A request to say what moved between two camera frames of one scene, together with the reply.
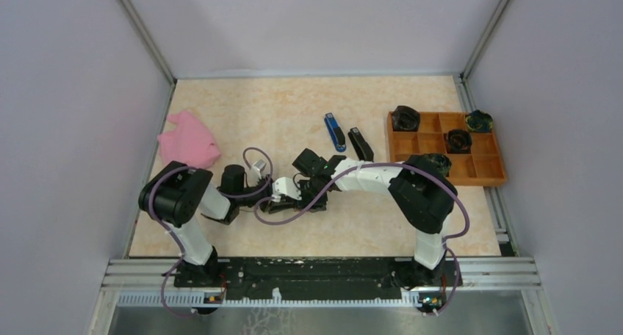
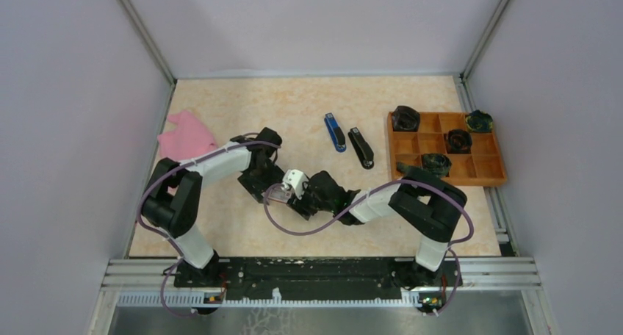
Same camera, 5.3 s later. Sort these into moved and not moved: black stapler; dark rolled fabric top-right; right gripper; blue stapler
Moved: right gripper
Not moved: blue stapler; dark rolled fabric top-right; black stapler
